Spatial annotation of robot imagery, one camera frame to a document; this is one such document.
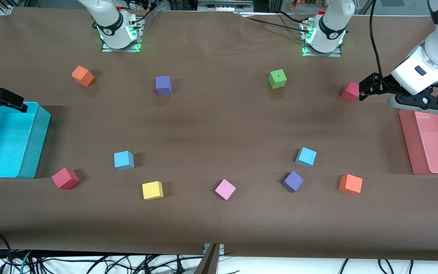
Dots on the aluminium frame corner bracket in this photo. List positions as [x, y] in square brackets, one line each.
[5, 10]

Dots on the pink foam block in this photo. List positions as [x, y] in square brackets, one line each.
[225, 189]

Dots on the red foam block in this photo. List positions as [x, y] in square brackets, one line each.
[65, 179]
[350, 92]

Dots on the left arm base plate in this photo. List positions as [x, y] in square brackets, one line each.
[321, 54]

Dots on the purple foam block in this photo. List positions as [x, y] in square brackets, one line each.
[292, 181]
[163, 85]

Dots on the table cover sheet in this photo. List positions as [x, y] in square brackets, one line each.
[219, 125]

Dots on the light blue foam block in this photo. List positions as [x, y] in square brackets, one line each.
[305, 156]
[123, 160]

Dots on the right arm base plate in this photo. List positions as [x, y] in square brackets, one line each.
[120, 50]

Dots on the yellow foam block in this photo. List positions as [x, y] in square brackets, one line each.
[152, 190]

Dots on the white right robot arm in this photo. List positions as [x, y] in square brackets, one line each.
[108, 23]

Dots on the green foam block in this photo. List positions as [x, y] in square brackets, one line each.
[277, 78]

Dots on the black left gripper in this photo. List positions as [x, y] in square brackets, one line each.
[387, 84]

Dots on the orange foam block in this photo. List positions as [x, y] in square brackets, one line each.
[350, 184]
[83, 76]

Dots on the small metal table clamp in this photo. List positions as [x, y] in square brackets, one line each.
[222, 248]

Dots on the cyan plastic bin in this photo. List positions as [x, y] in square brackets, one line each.
[2, 144]

